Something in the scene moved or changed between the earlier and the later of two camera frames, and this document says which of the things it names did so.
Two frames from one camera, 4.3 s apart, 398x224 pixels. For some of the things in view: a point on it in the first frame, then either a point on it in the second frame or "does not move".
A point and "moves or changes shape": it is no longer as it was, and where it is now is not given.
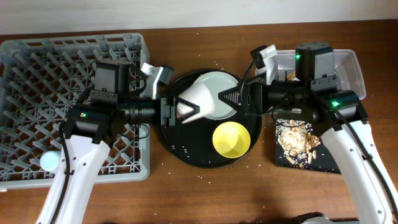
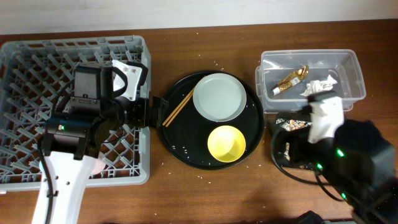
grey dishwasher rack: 41,78 does not move
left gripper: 168,111 -> 157,112
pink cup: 204,93 moves or changes shape
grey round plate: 219,81 does not move
